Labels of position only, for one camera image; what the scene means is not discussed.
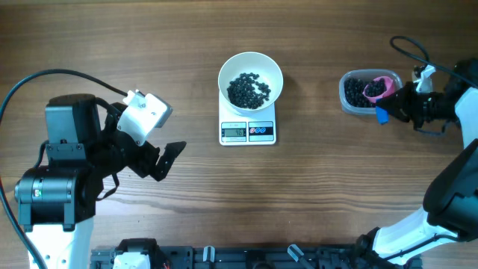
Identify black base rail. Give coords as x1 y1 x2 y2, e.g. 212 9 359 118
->
90 238 423 269

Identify pink scoop blue handle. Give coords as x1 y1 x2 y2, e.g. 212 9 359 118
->
362 76 394 125

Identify clear plastic container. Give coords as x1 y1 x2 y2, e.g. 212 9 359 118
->
339 69 403 116

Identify black beans in bowl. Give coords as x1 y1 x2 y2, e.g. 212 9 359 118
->
227 72 271 110

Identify white bowl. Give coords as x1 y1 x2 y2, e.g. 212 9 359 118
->
217 52 284 115

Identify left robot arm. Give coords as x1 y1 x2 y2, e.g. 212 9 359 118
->
15 91 186 268

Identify white digital kitchen scale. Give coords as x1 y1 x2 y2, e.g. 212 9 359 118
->
219 94 277 146

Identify left black cable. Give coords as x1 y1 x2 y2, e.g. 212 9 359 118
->
0 69 130 269

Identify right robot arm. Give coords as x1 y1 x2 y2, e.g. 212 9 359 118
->
350 58 477 268

